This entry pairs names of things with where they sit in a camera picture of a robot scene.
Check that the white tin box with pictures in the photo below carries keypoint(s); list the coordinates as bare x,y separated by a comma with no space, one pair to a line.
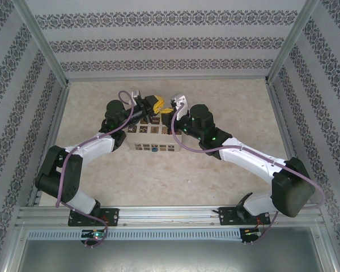
147,139

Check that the blue padlock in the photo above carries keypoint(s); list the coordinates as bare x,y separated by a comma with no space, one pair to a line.
154,149

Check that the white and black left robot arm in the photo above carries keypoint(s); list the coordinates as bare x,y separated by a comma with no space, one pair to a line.
93,147

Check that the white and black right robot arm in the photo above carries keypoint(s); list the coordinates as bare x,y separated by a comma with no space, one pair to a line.
249,158

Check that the left controller board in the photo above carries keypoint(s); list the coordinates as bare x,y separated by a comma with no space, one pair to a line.
94,234

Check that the controller board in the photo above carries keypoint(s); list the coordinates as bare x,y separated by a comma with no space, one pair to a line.
250,232
94,234

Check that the right controller board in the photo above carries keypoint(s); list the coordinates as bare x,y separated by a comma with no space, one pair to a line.
250,232

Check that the aluminium frame post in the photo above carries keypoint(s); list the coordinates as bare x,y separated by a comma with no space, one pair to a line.
289,42
46,48

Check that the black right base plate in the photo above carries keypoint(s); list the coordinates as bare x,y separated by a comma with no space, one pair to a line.
226,215

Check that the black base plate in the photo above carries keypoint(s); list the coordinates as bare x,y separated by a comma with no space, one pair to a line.
110,215
226,215

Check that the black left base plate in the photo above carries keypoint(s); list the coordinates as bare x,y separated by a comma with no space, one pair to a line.
110,215

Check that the aluminium mounting rail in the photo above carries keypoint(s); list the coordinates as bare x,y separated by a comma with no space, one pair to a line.
170,216

